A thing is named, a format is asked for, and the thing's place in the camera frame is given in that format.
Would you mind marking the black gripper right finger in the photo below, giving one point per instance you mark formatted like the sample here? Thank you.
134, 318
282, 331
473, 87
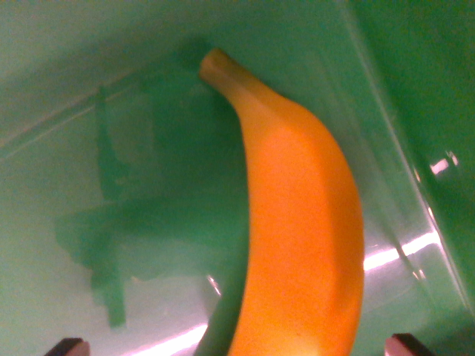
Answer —
402, 346

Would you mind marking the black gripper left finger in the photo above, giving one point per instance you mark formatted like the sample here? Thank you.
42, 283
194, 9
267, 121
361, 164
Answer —
70, 348

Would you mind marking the yellow plastic banana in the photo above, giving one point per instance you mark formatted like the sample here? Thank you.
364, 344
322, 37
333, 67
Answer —
300, 222

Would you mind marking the green plastic bin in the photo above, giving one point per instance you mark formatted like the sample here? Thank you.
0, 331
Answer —
111, 185

